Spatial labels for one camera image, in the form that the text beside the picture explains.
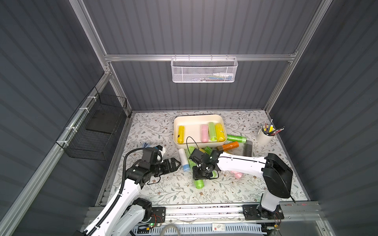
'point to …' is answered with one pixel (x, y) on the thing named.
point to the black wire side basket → (91, 132)
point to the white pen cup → (266, 134)
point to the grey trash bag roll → (248, 148)
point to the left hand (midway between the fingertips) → (175, 167)
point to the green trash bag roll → (236, 138)
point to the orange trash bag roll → (230, 145)
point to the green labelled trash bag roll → (208, 150)
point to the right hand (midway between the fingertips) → (195, 177)
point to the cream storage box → (198, 131)
